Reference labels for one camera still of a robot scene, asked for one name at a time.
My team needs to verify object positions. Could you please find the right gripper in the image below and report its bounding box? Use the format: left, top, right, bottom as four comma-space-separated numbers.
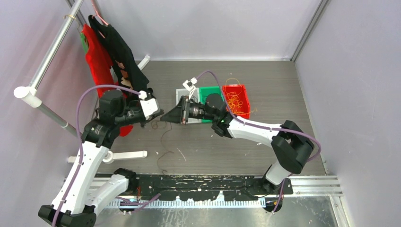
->
160, 96, 217, 125

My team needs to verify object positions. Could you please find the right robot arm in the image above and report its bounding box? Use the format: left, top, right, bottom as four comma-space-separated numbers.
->
160, 93, 314, 194

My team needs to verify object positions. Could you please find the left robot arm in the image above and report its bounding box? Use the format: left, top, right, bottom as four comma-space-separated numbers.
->
38, 87, 164, 227

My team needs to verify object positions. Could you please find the white plastic bin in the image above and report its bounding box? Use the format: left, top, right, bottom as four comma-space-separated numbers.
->
175, 88, 201, 124

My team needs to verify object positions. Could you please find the green plastic bin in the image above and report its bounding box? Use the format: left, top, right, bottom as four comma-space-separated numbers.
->
199, 86, 224, 108

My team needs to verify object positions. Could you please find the black shirt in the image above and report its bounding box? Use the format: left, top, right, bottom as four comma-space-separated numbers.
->
88, 15, 153, 94

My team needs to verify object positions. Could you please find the red plastic bin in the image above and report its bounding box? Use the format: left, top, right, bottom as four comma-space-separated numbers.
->
223, 84, 251, 119

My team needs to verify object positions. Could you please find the red shirt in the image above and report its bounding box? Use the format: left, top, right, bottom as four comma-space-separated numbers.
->
82, 23, 135, 139

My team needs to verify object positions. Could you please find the green hanger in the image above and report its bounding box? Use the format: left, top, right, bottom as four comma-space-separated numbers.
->
80, 33, 88, 54

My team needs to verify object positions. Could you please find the metal clothes rack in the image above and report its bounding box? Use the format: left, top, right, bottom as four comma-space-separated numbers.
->
14, 0, 150, 164

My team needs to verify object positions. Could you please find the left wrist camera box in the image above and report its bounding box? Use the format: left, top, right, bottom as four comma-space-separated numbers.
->
139, 94, 160, 117

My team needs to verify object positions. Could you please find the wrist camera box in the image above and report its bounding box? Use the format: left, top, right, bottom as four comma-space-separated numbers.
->
139, 94, 160, 117
183, 78, 198, 100

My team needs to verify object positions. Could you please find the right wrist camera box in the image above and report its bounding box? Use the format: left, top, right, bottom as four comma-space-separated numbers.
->
183, 78, 198, 100

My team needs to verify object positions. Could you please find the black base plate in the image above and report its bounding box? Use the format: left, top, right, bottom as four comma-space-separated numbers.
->
122, 174, 293, 201

